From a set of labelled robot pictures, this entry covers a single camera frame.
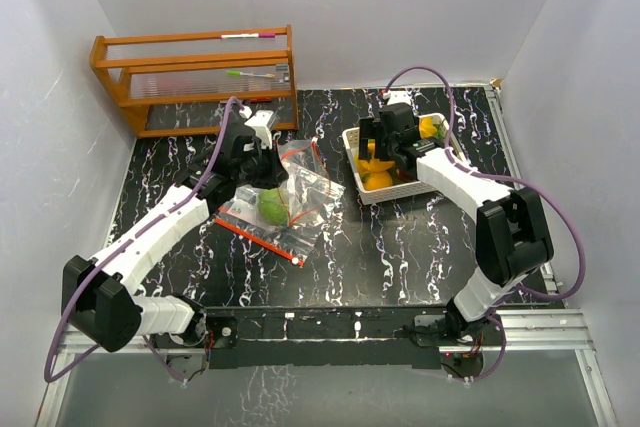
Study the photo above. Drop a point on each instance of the wooden orange shelf rack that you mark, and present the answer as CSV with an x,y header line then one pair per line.
x,y
143,74

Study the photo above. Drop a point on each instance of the orange fruit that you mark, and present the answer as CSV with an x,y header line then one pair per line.
x,y
373,181

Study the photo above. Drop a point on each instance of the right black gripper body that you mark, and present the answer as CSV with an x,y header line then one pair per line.
x,y
389,146

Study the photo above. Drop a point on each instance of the red small box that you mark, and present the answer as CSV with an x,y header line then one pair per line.
x,y
260,100

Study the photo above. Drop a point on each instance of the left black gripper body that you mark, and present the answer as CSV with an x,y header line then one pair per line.
x,y
253,172

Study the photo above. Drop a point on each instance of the pink white marker pen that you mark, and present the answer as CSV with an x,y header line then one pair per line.
x,y
249,35

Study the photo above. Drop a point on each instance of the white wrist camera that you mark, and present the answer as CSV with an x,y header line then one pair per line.
x,y
262,122
392,97

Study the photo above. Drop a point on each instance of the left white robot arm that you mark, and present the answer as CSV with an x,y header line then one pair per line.
x,y
99,295

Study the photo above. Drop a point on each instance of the yellow bell pepper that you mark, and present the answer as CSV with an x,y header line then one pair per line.
x,y
373,164

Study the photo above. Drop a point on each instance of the white plastic basket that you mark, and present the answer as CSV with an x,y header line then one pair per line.
x,y
350,140

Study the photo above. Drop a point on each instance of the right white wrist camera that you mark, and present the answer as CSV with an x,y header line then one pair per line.
x,y
392,97

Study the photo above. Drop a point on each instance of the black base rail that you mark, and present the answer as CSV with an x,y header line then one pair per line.
x,y
418,337

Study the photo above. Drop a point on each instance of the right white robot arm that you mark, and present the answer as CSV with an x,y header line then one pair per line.
x,y
512,238

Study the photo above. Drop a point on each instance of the clear red zip bag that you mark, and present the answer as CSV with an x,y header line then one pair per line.
x,y
313,195

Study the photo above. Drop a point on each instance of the yellow banana bunch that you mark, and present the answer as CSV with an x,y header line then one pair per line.
x,y
428,128

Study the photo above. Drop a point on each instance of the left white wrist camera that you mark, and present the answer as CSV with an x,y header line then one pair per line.
x,y
262,122

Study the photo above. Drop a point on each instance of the light green cabbage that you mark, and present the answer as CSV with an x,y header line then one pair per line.
x,y
273,206

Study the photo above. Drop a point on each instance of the green marker pen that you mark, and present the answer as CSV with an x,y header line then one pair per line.
x,y
236,73

